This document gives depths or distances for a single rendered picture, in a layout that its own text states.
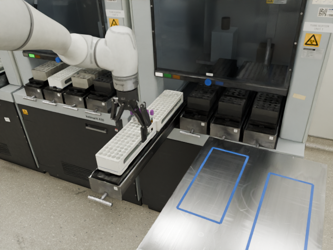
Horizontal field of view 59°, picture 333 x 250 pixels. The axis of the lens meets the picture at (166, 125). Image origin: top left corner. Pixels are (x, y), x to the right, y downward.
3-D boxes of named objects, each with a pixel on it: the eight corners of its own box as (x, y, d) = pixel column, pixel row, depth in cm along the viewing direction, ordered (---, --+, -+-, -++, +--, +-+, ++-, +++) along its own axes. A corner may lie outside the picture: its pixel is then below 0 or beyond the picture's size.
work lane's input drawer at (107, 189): (166, 107, 163) (165, 93, 158) (189, 111, 158) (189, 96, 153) (83, 199, 108) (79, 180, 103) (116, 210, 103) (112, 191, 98)
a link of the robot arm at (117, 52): (144, 67, 106) (111, 64, 110) (140, 23, 98) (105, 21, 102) (132, 79, 98) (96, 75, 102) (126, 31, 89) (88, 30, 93)
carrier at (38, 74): (50, 80, 179) (47, 71, 176) (47, 81, 178) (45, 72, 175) (35, 77, 184) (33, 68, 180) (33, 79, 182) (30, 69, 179)
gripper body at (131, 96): (110, 89, 105) (114, 111, 110) (131, 93, 102) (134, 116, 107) (122, 81, 111) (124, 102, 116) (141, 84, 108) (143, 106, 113)
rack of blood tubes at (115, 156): (137, 127, 131) (135, 115, 128) (156, 132, 128) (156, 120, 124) (97, 168, 109) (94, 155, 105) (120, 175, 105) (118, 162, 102)
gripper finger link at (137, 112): (131, 100, 111) (134, 98, 111) (146, 124, 115) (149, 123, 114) (126, 104, 108) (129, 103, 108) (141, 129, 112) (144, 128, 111)
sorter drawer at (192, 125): (218, 76, 196) (219, 63, 191) (239, 79, 191) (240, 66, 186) (176, 134, 141) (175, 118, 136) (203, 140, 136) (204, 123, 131)
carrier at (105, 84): (114, 92, 163) (112, 82, 159) (111, 93, 161) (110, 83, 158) (96, 89, 167) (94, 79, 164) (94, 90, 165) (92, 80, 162)
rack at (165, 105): (166, 99, 156) (165, 89, 153) (183, 103, 153) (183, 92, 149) (138, 129, 134) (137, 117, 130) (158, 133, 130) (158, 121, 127)
